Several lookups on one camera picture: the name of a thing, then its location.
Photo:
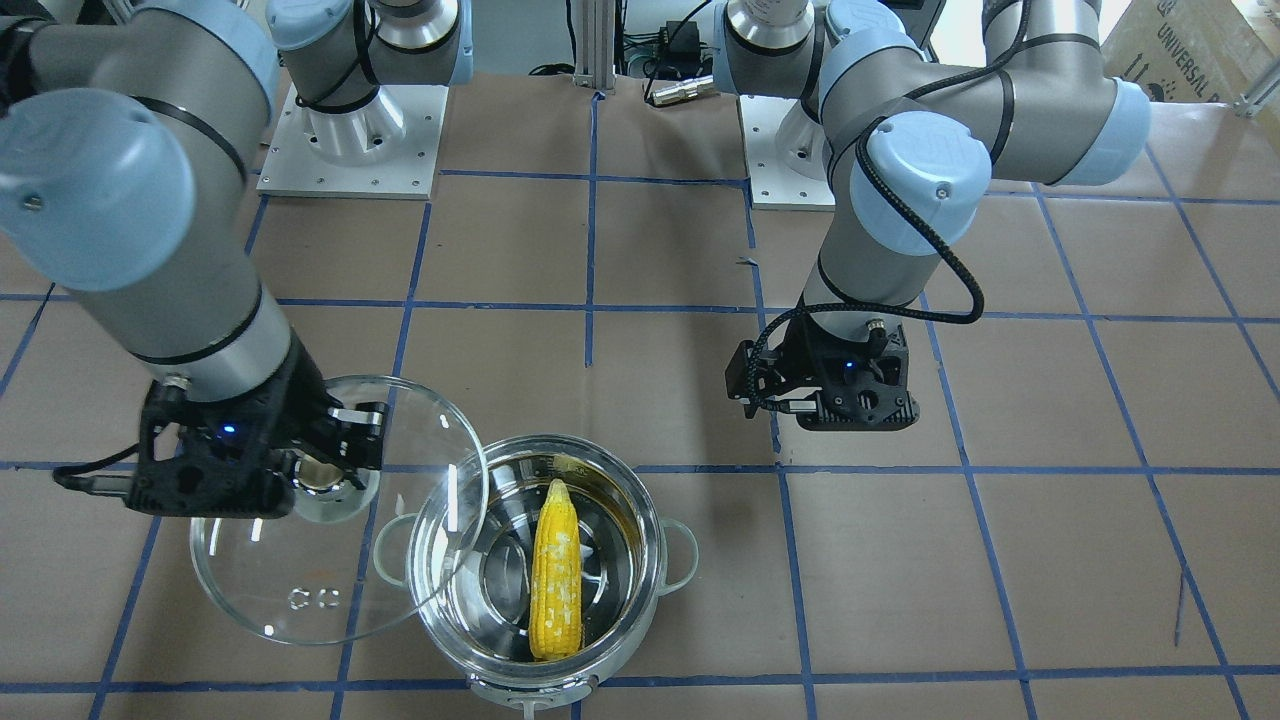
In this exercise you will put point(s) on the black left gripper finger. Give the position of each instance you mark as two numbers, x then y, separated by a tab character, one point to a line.
745	372
806	406

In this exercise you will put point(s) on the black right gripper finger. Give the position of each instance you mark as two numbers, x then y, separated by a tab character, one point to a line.
278	492
359	434

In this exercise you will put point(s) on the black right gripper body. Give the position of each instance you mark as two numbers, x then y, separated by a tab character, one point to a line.
296	402

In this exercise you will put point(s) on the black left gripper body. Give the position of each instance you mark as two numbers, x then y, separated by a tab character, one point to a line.
797	352

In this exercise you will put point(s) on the glass pot lid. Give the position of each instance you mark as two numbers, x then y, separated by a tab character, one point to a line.
370	554

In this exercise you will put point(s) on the yellow plastic corn cob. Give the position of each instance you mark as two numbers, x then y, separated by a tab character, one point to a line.
555	620

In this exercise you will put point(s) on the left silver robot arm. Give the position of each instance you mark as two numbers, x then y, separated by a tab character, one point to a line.
909	147

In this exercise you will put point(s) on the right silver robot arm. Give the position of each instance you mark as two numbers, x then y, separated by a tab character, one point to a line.
125	149

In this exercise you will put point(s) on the pale green cooking pot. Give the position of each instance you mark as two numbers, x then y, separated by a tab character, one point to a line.
631	556

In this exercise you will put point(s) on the cardboard box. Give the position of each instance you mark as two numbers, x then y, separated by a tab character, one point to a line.
1193	51

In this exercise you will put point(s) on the aluminium frame post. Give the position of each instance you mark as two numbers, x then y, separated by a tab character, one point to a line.
596	35

